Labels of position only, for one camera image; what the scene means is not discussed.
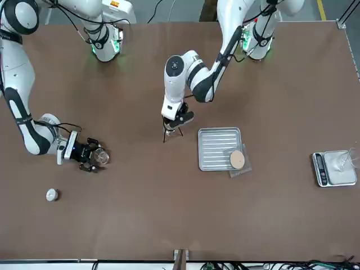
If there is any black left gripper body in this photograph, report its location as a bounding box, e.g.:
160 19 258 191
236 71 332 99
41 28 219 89
168 103 195 129

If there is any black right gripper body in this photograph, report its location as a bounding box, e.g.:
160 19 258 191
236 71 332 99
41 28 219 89
71 141 92 164

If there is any small glass beaker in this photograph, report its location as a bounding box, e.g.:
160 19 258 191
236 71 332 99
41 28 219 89
92 148 110 165

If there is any white lamp cap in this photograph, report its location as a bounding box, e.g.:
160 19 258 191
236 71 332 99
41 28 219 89
46 188 60 202

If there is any large glass beaker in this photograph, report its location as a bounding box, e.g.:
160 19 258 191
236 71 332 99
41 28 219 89
333 146 360 172

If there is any ribbed metal tray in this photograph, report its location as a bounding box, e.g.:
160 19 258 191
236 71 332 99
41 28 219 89
197 127 242 172

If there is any person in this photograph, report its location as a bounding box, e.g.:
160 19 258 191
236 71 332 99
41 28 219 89
199 0 219 23

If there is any silver digital scale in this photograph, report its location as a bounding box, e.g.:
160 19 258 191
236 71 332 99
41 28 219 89
312 150 358 188

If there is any aluminium frame post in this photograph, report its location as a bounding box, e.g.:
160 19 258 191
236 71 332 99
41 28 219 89
336 0 360 29
173 249 190 270

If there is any black cable bundle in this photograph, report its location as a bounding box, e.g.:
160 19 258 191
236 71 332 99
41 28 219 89
202 257 360 270

